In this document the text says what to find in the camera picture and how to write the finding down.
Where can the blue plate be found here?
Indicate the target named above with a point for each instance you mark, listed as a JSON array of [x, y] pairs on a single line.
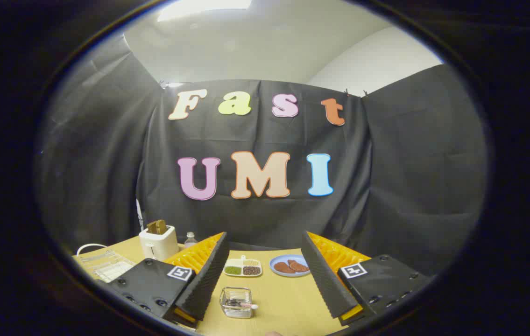
[[278, 259]]

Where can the white toaster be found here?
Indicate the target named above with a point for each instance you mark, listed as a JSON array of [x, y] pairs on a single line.
[[159, 245]]

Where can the white-rimmed plate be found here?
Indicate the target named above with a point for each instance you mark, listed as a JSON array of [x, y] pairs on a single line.
[[89, 245]]

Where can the brown meat piece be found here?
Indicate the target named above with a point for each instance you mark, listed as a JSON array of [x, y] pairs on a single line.
[[283, 268], [298, 266]]

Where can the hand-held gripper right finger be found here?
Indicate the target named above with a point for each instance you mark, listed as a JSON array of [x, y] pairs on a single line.
[[325, 280]]

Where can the black backdrop cloth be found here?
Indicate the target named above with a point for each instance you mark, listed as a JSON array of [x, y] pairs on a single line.
[[264, 140]]

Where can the white divided bean tray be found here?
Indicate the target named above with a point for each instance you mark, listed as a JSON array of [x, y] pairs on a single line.
[[243, 269]]

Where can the clear square basket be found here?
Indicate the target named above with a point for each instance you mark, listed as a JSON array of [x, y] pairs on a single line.
[[236, 308]]

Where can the small clear bottle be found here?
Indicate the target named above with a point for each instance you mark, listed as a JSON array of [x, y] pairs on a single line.
[[190, 240]]

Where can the brown bread slices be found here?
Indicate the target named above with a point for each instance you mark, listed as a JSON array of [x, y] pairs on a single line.
[[156, 227]]

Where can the ceiling light panel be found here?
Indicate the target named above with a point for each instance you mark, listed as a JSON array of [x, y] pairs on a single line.
[[204, 7]]

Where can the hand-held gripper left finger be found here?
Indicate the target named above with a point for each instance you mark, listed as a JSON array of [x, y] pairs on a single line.
[[204, 284]]

